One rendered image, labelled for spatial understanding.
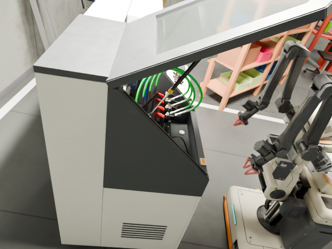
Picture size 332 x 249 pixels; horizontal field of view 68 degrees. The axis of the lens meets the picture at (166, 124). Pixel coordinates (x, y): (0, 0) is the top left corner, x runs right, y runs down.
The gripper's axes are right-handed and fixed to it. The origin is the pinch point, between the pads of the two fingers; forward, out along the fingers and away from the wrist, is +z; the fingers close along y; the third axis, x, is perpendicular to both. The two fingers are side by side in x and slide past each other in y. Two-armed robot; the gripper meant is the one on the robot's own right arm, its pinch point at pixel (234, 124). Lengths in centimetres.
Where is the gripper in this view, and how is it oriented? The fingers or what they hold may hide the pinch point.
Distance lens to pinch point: 182.3
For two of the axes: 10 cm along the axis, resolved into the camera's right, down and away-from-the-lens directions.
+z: -6.1, 5.9, 5.2
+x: 7.9, 5.2, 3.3
